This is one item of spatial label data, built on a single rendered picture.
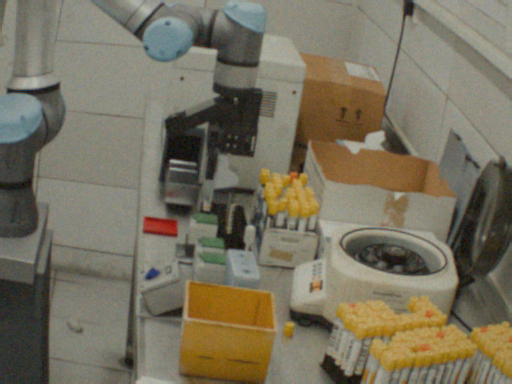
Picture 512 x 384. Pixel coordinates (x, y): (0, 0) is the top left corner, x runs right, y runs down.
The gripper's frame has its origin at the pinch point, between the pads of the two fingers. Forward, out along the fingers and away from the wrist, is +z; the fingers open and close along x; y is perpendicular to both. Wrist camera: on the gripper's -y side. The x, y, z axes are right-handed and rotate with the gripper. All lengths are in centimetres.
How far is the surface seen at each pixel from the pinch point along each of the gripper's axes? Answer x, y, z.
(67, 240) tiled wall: 169, -37, 88
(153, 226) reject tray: 12.0, -8.0, 12.5
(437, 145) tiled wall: 51, 56, 0
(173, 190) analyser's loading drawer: 21.1, -4.6, 8.1
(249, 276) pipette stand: -26.6, 6.8, 2.9
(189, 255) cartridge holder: -2.3, -1.2, 11.2
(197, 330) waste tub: -44.0, -1.4, 4.6
